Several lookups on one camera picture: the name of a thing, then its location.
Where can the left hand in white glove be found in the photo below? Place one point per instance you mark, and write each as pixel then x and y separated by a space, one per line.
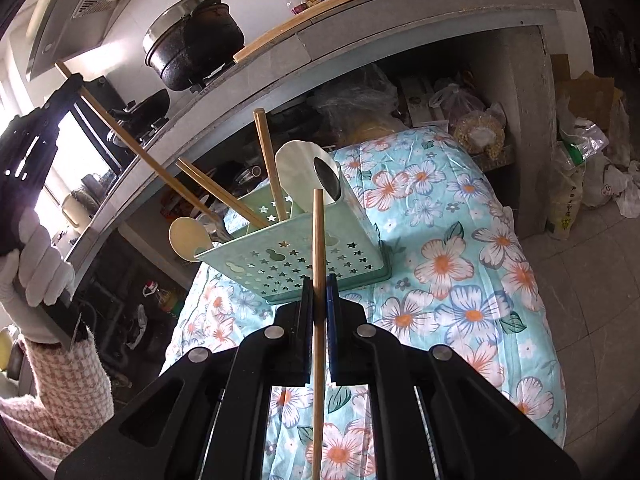
pixel 36 274

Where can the white shell rice paddle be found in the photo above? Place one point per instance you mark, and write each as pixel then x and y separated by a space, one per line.
pixel 295 165

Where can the cream rice spoon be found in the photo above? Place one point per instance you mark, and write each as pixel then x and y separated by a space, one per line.
pixel 188 238

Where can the pink houndstooth sleeve forearm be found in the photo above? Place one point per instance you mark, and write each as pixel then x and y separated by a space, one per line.
pixel 73 399

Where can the floral blue quilt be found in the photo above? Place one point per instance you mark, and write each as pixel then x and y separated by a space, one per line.
pixel 459 276

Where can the black wok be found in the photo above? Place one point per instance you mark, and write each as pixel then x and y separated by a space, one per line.
pixel 143 120

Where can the large black stock pot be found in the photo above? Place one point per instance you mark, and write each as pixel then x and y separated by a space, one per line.
pixel 191 40

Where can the grey concrete counter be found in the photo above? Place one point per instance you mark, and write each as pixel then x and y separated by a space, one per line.
pixel 507 53

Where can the small steel spoon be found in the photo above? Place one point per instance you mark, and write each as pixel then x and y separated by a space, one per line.
pixel 328 178

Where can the range hood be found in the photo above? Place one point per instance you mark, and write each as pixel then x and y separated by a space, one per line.
pixel 68 28

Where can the bamboo chopstick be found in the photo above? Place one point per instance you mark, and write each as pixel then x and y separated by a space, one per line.
pixel 264 139
pixel 206 182
pixel 250 215
pixel 134 146
pixel 319 336

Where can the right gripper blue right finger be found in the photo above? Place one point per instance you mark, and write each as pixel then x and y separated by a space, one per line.
pixel 433 415

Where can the cooking oil bottle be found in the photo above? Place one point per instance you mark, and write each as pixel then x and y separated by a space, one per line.
pixel 165 299

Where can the mint green utensil caddy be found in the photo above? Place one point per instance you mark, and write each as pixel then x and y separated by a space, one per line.
pixel 273 262

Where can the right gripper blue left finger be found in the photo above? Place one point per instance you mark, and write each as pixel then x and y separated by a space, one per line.
pixel 206 416

